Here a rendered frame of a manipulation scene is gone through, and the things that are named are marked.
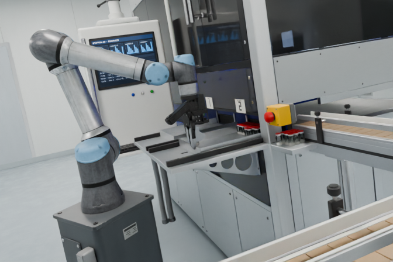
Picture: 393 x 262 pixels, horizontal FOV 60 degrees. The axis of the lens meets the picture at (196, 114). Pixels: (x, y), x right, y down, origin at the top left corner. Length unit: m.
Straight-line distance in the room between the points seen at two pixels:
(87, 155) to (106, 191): 0.14
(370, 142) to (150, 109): 1.42
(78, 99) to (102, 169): 0.29
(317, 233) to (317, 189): 1.00
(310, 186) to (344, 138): 0.38
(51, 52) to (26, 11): 5.64
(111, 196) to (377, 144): 0.85
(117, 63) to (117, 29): 1.03
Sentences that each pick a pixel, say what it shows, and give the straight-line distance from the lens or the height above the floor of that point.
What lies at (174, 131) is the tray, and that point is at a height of 0.89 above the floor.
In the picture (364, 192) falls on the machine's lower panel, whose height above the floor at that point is 0.55.
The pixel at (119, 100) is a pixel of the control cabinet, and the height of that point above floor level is 1.09.
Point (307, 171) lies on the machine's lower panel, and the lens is 1.46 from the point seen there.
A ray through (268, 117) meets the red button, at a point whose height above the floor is 1.00.
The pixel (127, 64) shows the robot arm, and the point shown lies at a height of 1.26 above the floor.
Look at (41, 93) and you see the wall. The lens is 6.68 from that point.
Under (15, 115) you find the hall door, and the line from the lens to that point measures 6.72.
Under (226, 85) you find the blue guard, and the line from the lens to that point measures 1.56.
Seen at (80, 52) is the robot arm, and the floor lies 1.32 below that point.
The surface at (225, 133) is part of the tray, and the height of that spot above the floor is 0.89.
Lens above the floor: 1.21
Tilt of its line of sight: 8 degrees down
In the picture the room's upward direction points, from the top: 9 degrees counter-clockwise
